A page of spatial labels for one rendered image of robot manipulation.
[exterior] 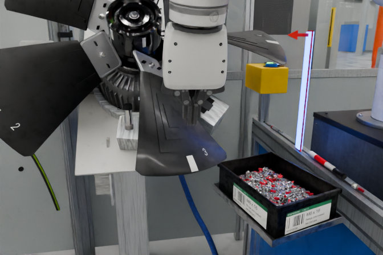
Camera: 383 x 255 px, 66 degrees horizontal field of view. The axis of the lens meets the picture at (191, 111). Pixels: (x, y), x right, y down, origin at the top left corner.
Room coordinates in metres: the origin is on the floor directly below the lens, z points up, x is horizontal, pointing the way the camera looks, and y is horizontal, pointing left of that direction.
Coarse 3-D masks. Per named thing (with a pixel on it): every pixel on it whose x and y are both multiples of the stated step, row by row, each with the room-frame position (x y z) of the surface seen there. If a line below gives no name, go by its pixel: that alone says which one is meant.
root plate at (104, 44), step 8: (104, 32) 0.67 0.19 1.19; (88, 40) 0.65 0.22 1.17; (96, 40) 0.66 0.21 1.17; (104, 40) 0.67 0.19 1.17; (88, 48) 0.65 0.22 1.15; (96, 48) 0.66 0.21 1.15; (104, 48) 0.67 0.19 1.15; (112, 48) 0.68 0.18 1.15; (88, 56) 0.65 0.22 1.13; (96, 56) 0.66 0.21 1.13; (112, 56) 0.68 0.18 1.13; (96, 64) 0.66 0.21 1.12; (104, 64) 0.67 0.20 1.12; (112, 64) 0.68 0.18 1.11; (120, 64) 0.69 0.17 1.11; (104, 72) 0.67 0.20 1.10
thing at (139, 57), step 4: (136, 52) 0.65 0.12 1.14; (140, 52) 0.66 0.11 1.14; (136, 56) 0.63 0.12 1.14; (140, 56) 0.65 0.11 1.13; (144, 56) 0.67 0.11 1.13; (148, 56) 0.68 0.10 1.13; (140, 60) 0.64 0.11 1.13; (148, 60) 0.67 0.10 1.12; (152, 60) 0.69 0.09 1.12; (156, 60) 0.71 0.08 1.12; (140, 64) 0.62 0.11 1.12; (144, 64) 0.64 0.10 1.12; (148, 64) 0.66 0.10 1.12; (156, 64) 0.69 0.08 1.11; (140, 68) 0.61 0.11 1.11; (144, 68) 0.63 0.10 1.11; (148, 68) 0.64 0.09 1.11; (152, 68) 0.66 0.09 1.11; (156, 68) 0.68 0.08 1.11; (152, 72) 0.65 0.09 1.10; (156, 72) 0.66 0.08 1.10; (160, 72) 0.68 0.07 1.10
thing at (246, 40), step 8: (232, 32) 0.82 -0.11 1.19; (240, 32) 0.82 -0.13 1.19; (248, 32) 0.82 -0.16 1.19; (256, 32) 0.83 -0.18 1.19; (264, 32) 0.83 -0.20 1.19; (232, 40) 0.69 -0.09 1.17; (240, 40) 0.70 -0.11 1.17; (248, 40) 0.71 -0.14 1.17; (256, 40) 0.73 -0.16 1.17; (264, 40) 0.75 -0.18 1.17; (272, 40) 0.76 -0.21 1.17; (248, 48) 0.66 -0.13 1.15; (256, 48) 0.67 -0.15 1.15; (264, 48) 0.69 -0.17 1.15; (272, 48) 0.70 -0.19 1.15; (280, 48) 0.72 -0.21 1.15; (264, 56) 0.65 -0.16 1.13; (272, 56) 0.66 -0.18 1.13; (280, 56) 0.67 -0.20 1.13
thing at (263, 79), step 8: (248, 64) 1.12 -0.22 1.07; (256, 64) 1.11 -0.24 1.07; (264, 64) 1.11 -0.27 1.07; (248, 72) 1.11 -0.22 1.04; (256, 72) 1.03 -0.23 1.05; (264, 72) 0.99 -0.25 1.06; (272, 72) 1.00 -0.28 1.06; (280, 72) 1.00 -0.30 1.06; (248, 80) 1.11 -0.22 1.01; (256, 80) 1.03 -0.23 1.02; (264, 80) 0.99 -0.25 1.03; (272, 80) 1.00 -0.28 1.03; (280, 80) 1.00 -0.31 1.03; (256, 88) 1.02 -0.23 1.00; (264, 88) 0.99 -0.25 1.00; (272, 88) 1.00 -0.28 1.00; (280, 88) 1.00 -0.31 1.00
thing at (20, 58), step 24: (24, 48) 0.59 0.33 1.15; (48, 48) 0.60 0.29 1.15; (72, 48) 0.63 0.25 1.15; (0, 72) 0.56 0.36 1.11; (24, 72) 0.58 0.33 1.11; (48, 72) 0.59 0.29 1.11; (72, 72) 0.62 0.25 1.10; (96, 72) 0.65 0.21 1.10; (0, 96) 0.55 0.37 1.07; (24, 96) 0.57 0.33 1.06; (48, 96) 0.59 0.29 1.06; (72, 96) 0.62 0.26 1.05; (0, 120) 0.54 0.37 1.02; (24, 120) 0.56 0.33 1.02; (48, 120) 0.58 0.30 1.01; (24, 144) 0.55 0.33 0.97
